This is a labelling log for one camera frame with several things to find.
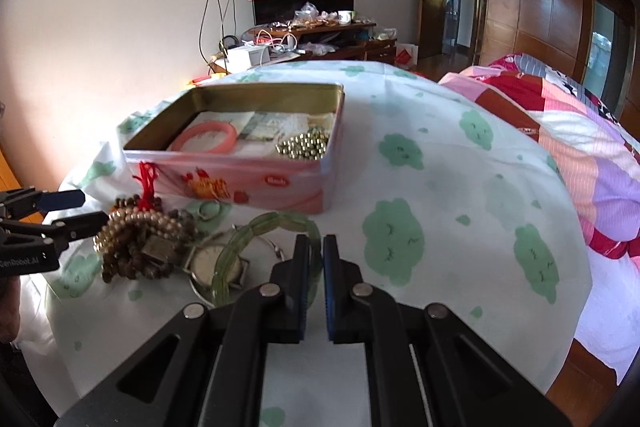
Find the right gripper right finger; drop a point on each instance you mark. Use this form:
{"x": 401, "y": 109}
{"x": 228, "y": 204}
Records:
{"x": 425, "y": 366}

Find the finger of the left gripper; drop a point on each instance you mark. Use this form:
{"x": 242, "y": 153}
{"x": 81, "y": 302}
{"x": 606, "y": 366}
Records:
{"x": 71, "y": 228}
{"x": 21, "y": 203}

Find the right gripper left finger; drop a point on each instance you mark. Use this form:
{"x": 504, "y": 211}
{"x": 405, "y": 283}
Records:
{"x": 205, "y": 367}

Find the brown wooden bead mala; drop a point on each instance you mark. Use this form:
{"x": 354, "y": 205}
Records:
{"x": 142, "y": 239}

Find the pink bangle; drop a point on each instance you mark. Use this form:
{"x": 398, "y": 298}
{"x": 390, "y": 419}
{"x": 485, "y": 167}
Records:
{"x": 215, "y": 137}

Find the silver wrist watch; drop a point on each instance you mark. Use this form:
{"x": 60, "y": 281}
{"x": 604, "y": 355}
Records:
{"x": 201, "y": 264}

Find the person left hand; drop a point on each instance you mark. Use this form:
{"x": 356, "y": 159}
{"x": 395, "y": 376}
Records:
{"x": 10, "y": 316}

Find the white cloud print sheet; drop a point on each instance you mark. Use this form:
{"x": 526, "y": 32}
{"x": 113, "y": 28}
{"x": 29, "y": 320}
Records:
{"x": 435, "y": 200}

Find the pink metal tin box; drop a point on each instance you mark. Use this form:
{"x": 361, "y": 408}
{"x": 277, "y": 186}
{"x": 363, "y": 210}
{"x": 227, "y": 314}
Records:
{"x": 301, "y": 177}

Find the white device box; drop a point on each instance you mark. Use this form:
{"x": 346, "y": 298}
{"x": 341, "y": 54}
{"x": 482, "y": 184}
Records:
{"x": 246, "y": 57}

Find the patchwork pink quilt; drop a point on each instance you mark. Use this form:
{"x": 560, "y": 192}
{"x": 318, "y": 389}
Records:
{"x": 595, "y": 158}

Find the wooden tv cabinet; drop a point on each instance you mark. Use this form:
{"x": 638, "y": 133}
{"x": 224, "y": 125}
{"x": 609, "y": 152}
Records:
{"x": 356, "y": 41}

